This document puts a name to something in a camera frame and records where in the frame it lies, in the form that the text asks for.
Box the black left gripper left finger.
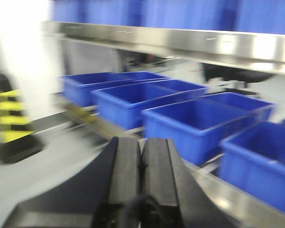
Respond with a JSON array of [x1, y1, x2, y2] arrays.
[[3, 137, 141, 228]]

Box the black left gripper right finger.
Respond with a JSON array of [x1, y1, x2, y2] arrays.
[[142, 138, 236, 228]]

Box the stainless steel upper shelf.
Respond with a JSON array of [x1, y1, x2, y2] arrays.
[[41, 21, 285, 75]]

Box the blue bins on upper shelf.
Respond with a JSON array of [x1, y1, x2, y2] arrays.
[[51, 0, 285, 35]]

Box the blue bin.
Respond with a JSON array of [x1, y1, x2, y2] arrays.
[[61, 71, 169, 107], [142, 92, 275, 165], [91, 79, 209, 130], [218, 122, 285, 213]]

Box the blue bin nearest right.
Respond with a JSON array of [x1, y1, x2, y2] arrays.
[[218, 122, 285, 213]]

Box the blue bin far left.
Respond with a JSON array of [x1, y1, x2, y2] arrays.
[[61, 71, 169, 107]]

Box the yellow black striped post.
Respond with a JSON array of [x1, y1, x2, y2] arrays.
[[0, 73, 44, 164]]

